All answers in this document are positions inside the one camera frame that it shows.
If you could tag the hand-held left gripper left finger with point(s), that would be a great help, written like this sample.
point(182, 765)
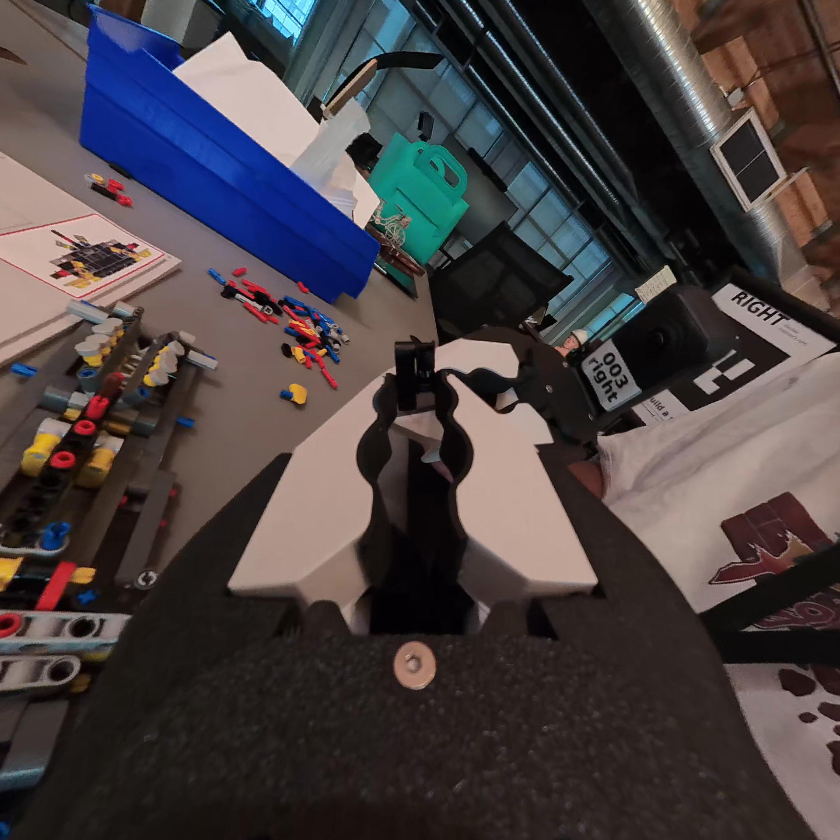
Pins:
point(315, 518)

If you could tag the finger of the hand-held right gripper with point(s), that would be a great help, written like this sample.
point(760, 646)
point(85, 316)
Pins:
point(525, 420)
point(479, 358)

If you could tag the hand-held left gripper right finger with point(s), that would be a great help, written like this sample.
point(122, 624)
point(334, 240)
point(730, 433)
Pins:
point(525, 525)

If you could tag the black lego connector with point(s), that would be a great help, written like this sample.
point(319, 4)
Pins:
point(413, 374)

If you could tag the yellow lego piece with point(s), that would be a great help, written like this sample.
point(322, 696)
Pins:
point(298, 394)

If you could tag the lego car chassis assembly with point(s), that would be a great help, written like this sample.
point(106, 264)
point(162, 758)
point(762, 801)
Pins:
point(85, 459)

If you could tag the person's right forearm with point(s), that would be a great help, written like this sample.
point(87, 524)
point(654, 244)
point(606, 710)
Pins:
point(586, 478)

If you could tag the pile of lego pins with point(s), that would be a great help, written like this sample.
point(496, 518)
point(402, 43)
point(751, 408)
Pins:
point(308, 328)

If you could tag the lego instruction booklet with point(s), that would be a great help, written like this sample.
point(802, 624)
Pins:
point(65, 275)

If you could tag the small red lego cluster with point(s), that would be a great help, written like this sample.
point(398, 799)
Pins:
point(108, 190)

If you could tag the bust with white helmet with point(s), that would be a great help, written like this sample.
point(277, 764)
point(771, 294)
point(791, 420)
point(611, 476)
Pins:
point(577, 341)

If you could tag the black mesh chair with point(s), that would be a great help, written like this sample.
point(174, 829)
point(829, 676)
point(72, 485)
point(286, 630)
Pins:
point(499, 282)

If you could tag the white paper note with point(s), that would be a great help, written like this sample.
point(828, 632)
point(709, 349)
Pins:
point(655, 284)

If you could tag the teal bag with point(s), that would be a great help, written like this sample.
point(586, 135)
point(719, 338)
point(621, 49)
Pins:
point(420, 197)

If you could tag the person's white shirt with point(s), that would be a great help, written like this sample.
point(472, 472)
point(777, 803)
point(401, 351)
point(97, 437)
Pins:
point(722, 459)

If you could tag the white printed sign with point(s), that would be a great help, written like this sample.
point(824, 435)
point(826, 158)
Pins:
point(754, 328)

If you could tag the blue plastic bin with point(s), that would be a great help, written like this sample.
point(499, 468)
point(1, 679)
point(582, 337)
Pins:
point(216, 177)

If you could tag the white paper bag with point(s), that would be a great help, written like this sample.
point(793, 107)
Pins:
point(249, 98)

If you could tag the silver ventilation duct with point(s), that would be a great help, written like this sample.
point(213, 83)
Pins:
point(689, 98)

